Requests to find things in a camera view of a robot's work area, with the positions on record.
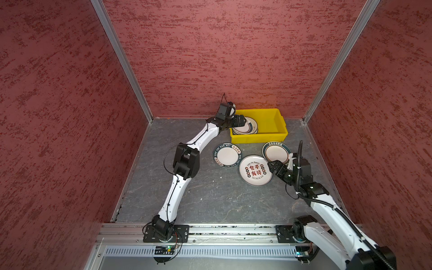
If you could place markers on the left aluminium corner post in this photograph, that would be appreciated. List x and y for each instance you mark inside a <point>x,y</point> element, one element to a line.
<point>108,27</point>

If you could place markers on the white plate red Chinese characters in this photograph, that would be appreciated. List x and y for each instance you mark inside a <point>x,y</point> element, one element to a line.
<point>254,170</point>

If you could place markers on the right aluminium corner post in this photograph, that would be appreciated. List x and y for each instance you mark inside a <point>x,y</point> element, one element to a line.
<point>351,39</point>

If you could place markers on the green red rim plate front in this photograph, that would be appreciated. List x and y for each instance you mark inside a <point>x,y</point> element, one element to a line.
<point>250,128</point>

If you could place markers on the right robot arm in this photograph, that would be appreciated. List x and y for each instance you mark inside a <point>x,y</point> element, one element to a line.
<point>344,243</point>

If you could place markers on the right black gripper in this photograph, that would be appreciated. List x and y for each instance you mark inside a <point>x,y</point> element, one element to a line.
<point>282,167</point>

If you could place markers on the circuit board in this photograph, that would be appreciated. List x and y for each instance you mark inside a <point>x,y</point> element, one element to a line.
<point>164,251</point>
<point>303,251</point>

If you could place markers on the right circuit board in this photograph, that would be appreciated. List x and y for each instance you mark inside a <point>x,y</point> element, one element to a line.
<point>303,251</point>

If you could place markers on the green red rim plate right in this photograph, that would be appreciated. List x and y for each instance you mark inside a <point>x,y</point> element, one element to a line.
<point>273,151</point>

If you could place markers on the left circuit board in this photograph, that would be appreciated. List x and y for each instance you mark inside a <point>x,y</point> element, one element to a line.
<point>164,251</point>

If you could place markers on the aluminium mounting rail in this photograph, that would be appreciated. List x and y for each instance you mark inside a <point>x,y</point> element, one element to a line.
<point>197,234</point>

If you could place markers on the yellow plastic bin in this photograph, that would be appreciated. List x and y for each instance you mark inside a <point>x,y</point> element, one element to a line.
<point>271,127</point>

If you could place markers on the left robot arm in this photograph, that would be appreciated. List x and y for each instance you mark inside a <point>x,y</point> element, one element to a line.
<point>186,164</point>

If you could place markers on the green rim Hao Wei plate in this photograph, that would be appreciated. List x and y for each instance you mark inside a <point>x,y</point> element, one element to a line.
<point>227,155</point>

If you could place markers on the aluminium corner post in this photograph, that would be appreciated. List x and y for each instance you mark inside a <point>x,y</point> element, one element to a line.
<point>108,27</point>
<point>351,39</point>

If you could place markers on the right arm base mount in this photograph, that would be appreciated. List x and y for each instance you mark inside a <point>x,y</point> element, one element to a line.
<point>287,233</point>

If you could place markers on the green red rim plate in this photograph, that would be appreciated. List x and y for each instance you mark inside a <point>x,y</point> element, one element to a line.
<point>250,128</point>
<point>273,151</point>

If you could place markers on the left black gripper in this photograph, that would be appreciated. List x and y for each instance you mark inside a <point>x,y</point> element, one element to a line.
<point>236,121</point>

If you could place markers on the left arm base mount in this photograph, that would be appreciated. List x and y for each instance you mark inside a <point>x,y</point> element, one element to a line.
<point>174,234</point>

